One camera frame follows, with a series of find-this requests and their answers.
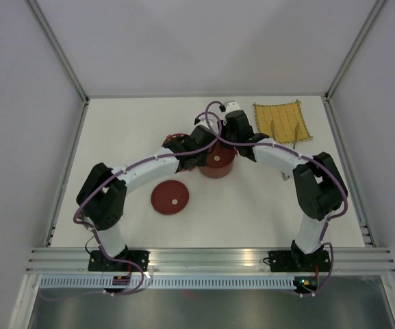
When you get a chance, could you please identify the aluminium frame post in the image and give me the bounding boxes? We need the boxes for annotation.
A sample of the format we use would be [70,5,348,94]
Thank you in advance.
[25,0,89,104]
[324,0,388,101]

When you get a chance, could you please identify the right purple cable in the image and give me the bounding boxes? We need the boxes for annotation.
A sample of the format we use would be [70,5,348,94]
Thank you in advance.
[205,100,349,299]

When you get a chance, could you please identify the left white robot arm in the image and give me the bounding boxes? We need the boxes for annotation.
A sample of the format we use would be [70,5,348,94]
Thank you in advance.
[73,123,222,271]

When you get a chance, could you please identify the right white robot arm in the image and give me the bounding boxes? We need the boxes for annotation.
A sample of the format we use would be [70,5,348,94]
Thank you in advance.
[222,110,348,272]

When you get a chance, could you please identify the metal tongs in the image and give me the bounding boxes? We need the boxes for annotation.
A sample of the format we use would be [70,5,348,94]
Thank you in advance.
[270,118,301,181]

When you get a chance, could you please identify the yellow bamboo mat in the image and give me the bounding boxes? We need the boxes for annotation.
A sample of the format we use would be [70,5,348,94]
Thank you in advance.
[253,100,313,144]

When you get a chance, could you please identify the right aluminium frame post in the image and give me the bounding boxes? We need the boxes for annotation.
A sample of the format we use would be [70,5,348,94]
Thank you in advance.
[324,0,388,101]

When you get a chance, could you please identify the white slotted cable duct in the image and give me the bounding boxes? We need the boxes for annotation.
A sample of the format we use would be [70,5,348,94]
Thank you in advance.
[40,275,295,290]

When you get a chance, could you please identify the red steel bowl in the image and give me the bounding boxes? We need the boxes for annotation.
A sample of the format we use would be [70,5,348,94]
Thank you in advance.
[162,133,198,173]
[199,156,234,179]

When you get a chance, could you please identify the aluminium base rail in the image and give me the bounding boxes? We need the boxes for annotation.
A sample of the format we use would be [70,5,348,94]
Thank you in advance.
[25,247,395,276]

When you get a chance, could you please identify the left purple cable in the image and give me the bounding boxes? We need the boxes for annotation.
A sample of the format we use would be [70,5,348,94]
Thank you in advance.
[73,112,222,295]

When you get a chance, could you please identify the left aluminium frame post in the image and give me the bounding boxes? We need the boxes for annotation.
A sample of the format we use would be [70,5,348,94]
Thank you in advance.
[25,0,89,104]

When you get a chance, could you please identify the purple cable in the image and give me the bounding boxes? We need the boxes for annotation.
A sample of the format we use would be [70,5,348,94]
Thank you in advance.
[73,112,222,295]
[205,100,349,299]

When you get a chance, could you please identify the red lid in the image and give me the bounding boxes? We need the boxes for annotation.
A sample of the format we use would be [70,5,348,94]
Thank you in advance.
[205,143,236,169]
[151,180,190,215]

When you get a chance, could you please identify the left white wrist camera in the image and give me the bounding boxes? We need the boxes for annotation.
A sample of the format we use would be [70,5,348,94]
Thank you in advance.
[194,117,217,130]

